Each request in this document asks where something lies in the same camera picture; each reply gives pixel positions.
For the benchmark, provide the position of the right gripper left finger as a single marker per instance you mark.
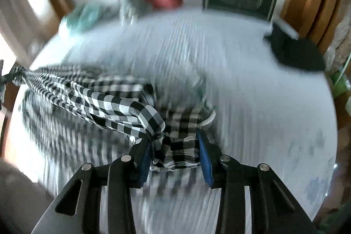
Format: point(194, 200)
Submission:
point(76, 209)

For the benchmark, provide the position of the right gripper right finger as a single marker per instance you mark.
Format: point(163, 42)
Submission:
point(254, 190)

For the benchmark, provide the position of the black white checkered garment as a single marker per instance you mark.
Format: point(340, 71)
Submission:
point(75, 114)

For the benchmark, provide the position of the light blue bed sheet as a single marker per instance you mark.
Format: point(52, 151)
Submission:
point(265, 112)

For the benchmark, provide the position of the teal pillow in plastic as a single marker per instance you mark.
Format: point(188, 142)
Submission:
point(82, 18)

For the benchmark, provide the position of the grey plush bunny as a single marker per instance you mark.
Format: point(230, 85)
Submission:
point(132, 10)

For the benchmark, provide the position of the black cloth pouch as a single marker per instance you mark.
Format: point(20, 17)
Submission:
point(300, 53)

